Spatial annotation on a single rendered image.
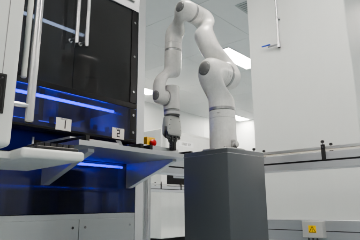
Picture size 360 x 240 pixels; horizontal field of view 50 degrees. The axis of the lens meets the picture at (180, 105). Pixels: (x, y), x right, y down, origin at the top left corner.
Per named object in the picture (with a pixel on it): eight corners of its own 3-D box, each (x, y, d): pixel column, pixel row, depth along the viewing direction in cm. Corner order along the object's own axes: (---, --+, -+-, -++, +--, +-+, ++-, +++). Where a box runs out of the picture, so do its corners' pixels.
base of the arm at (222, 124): (254, 152, 169) (252, 111, 174) (226, 148, 156) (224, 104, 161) (220, 156, 182) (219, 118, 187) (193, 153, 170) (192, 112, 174)
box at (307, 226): (302, 237, 220) (301, 220, 223) (306, 237, 224) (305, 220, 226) (323, 238, 213) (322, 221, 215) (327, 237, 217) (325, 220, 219)
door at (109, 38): (71, 88, 194) (78, -15, 209) (134, 104, 226) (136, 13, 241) (72, 88, 194) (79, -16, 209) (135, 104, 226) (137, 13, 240)
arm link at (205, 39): (209, 89, 175) (230, 96, 187) (228, 74, 169) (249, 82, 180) (177, 12, 200) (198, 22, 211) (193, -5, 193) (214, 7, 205)
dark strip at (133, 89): (128, 139, 217) (132, 10, 237) (134, 140, 220) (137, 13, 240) (129, 139, 216) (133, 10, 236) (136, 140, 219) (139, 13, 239)
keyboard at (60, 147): (-9, 160, 143) (-8, 154, 144) (29, 163, 152) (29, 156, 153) (35, 148, 115) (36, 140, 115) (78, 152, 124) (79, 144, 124)
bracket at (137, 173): (125, 188, 208) (126, 163, 211) (129, 188, 210) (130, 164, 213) (172, 185, 186) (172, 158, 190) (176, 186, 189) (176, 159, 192)
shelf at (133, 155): (16, 155, 173) (16, 151, 174) (132, 166, 225) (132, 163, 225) (79, 144, 143) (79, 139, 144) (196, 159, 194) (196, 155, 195)
